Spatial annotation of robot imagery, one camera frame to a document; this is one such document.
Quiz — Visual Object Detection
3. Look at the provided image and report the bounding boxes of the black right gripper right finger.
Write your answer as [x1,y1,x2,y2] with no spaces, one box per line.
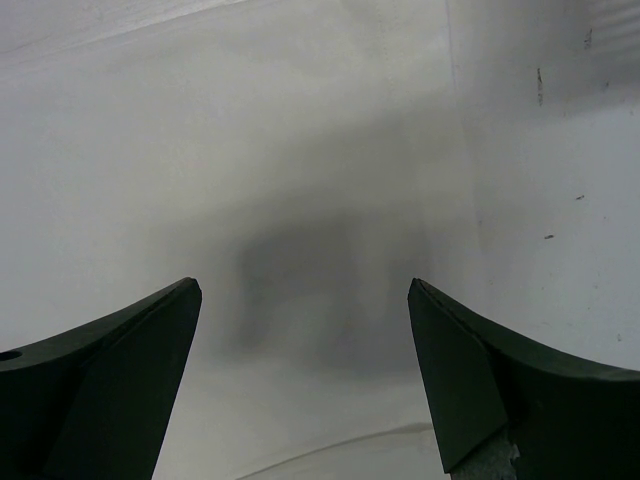
[408,279,639,479]

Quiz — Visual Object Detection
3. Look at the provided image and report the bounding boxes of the white t shirt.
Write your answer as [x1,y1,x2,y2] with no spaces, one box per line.
[1,1,478,479]

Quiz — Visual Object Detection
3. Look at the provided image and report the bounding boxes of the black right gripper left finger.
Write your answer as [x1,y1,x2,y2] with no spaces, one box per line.
[1,278,201,480]

